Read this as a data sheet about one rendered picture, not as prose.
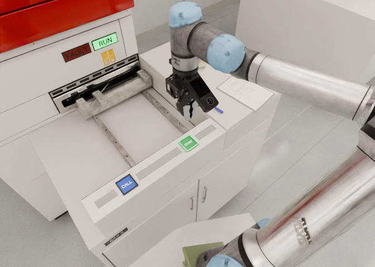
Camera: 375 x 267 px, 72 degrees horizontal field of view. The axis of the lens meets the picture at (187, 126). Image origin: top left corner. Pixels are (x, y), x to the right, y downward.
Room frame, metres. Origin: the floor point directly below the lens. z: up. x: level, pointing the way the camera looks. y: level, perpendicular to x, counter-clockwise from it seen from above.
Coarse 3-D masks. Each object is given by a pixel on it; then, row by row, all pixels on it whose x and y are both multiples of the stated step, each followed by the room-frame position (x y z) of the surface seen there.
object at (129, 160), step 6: (96, 120) 0.77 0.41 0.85; (102, 126) 0.73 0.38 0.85; (108, 132) 0.70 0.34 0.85; (108, 138) 0.68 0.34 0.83; (114, 138) 0.67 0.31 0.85; (114, 144) 0.64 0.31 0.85; (120, 144) 0.64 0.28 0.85; (120, 150) 0.60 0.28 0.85; (126, 156) 0.57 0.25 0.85; (132, 162) 0.55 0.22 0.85
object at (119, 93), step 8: (128, 80) 1.01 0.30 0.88; (136, 80) 1.01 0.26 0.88; (112, 88) 0.95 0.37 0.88; (120, 88) 0.95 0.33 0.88; (128, 88) 0.95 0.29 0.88; (136, 88) 0.95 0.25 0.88; (144, 88) 0.97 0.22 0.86; (104, 96) 0.89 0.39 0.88; (112, 96) 0.89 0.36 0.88; (120, 96) 0.89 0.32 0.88; (128, 96) 0.91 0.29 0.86; (88, 104) 0.84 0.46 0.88; (96, 104) 0.84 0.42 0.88; (112, 104) 0.86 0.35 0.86; (80, 112) 0.79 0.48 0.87; (96, 112) 0.81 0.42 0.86
